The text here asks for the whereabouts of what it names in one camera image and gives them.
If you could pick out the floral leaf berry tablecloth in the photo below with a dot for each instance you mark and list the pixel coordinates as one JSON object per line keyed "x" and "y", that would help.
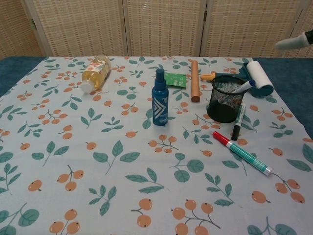
{"x": 110, "y": 159}

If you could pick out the brown wooden rod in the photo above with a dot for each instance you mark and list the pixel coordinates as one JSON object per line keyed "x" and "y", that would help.
{"x": 195, "y": 80}

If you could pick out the teal lint roller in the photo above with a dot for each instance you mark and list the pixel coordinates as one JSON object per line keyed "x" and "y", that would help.
{"x": 259, "y": 76}

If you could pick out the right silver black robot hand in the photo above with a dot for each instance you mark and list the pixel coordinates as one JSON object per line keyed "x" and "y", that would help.
{"x": 291, "y": 42}

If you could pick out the bamboo folding screen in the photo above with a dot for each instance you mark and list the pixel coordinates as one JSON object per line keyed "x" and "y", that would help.
{"x": 156, "y": 27}

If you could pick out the blue cap white marker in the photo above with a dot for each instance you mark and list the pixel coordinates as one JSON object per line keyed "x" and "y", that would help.
{"x": 245, "y": 86}

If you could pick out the blue felt table cover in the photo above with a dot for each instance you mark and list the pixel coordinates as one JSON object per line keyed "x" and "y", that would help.
{"x": 288, "y": 78}

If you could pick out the green sachet packet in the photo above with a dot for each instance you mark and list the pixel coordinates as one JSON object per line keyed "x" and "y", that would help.
{"x": 176, "y": 80}

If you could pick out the blue spray bottle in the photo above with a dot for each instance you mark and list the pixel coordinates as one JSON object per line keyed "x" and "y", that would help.
{"x": 160, "y": 105}

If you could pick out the red cap marker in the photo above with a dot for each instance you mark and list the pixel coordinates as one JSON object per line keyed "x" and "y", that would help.
{"x": 242, "y": 153}

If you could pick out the clear bottle of yellow tea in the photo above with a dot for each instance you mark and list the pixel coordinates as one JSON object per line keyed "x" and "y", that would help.
{"x": 96, "y": 72}

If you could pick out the black marker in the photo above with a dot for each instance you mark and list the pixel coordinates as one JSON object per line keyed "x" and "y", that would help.
{"x": 238, "y": 122}

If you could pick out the black mesh pen holder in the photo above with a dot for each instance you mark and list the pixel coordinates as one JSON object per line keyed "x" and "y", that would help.
{"x": 222, "y": 110}

